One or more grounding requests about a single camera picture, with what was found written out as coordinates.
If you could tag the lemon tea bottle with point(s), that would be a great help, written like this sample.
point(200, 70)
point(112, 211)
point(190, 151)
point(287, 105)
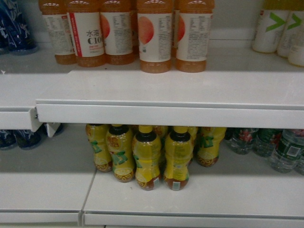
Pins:
point(96, 134)
point(178, 153)
point(119, 142)
point(209, 142)
point(146, 147)

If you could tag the white upper shelf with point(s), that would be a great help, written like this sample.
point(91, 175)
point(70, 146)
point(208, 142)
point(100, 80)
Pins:
point(240, 88)

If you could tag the white metal shelf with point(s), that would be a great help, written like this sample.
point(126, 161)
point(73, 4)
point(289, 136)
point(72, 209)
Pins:
point(212, 198)

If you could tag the water bottle under shelf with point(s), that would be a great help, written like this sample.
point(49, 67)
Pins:
point(289, 150)

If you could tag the lemon tea bottle front centre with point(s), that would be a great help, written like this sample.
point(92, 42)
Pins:
point(146, 147)

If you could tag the lemon tea bottle front right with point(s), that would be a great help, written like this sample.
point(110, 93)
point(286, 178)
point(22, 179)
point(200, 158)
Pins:
point(178, 153)

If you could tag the lemon tea bottle leftmost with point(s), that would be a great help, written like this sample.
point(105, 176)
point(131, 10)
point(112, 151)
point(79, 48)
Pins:
point(96, 134)

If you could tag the lemon tea bottle right rear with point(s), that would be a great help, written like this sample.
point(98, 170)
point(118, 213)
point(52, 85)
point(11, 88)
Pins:
point(209, 142)

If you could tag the orange juice bottle front centre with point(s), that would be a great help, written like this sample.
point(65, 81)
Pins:
point(155, 34)

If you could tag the orange juice bottle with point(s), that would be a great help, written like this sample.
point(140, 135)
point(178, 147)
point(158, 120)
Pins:
point(117, 32)
point(155, 34)
point(193, 34)
point(54, 13)

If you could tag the orange juice bottle front right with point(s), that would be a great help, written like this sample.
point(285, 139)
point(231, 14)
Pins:
point(193, 34)

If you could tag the orange juice bottle middle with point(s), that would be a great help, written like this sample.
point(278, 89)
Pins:
point(117, 32)

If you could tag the orange juice bottle C100 label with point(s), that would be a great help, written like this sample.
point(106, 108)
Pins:
point(85, 25)

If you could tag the orange juice bottle far left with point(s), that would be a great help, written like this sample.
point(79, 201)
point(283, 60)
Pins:
point(54, 13)

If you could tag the blue bottle upper left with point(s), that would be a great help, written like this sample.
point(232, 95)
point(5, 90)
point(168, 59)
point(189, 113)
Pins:
point(20, 40)

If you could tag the white green drink bottle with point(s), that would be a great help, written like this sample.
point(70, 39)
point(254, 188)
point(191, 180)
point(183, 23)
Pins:
point(270, 25)

